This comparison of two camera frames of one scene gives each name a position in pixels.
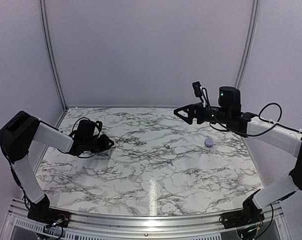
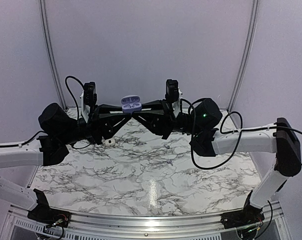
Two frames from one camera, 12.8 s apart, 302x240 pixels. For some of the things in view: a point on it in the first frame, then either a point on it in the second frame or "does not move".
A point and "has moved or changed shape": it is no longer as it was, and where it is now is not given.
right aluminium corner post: [253, 22] does not move
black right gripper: [199, 116] → [161, 125]
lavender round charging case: [208, 142] has moved or changed shape
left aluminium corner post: [43, 8] does not move
